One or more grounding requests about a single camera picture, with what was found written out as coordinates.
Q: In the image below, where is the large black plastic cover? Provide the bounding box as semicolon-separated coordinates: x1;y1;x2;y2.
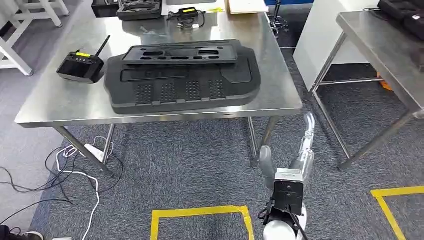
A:
103;39;263;116

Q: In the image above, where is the pale wooden board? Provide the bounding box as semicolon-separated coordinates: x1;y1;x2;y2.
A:
225;0;270;15

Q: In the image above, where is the black floor cable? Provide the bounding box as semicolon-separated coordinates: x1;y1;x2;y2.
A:
0;147;125;196
0;198;75;227

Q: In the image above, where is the white cabinet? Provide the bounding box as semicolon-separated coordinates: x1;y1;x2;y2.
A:
293;0;381;92

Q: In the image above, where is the steel side table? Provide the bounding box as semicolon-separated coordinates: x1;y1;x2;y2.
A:
310;11;424;172

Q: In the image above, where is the white table frame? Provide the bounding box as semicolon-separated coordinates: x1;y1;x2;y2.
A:
0;0;71;77

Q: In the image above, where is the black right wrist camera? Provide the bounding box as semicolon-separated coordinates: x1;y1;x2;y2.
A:
272;168;306;217

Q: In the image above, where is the black case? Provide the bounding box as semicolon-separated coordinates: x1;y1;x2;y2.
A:
377;0;424;22
403;12;424;43

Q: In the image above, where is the steel work table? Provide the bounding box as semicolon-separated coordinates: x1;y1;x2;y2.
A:
14;0;304;177

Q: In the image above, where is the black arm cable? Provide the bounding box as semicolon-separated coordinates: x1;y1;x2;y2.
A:
289;212;310;240

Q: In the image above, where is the black charger with yellow label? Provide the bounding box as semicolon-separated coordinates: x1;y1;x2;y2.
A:
166;6;207;31

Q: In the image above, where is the white power strip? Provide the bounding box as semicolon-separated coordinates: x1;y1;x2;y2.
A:
83;143;107;164

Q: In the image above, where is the orange object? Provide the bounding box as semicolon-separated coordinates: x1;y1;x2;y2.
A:
376;72;394;92

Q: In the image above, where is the black moulded tray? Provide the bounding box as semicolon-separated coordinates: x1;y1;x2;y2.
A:
116;0;164;22

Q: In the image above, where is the black controller with antenna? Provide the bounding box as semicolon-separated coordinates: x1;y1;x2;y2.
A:
56;34;112;85

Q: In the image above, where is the yellow floor tape square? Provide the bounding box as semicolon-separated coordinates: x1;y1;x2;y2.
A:
370;186;424;240
150;205;256;240

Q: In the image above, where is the black stand base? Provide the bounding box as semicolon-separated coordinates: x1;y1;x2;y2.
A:
267;0;290;34

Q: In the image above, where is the black box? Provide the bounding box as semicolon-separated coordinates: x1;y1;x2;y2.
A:
91;0;120;19

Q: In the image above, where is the black plastic panel with cutouts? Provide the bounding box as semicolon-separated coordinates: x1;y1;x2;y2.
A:
120;39;240;66

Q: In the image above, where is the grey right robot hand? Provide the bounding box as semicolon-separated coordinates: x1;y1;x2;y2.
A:
259;111;317;191

